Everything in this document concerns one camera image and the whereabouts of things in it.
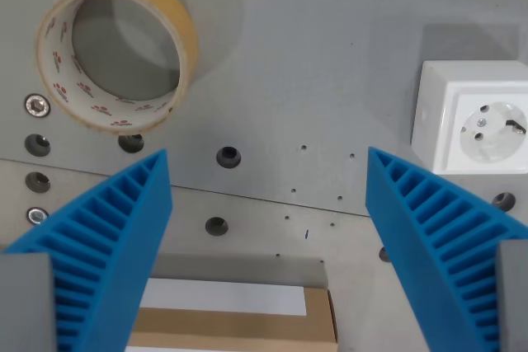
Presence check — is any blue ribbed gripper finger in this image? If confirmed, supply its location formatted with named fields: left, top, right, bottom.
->
left=0, top=148, right=173, bottom=352
left=365, top=146, right=528, bottom=352

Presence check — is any hex socket bolt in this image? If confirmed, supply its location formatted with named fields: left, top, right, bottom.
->
left=26, top=206, right=50, bottom=226
left=24, top=94, right=51, bottom=119

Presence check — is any brown cardboard box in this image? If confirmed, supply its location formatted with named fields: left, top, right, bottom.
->
left=125, top=277, right=339, bottom=352

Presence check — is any roll of beige packing tape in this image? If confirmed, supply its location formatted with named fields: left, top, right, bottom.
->
left=33, top=0, right=200, bottom=136

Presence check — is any white wall socket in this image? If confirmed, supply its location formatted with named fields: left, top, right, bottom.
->
left=410, top=59, right=528, bottom=176

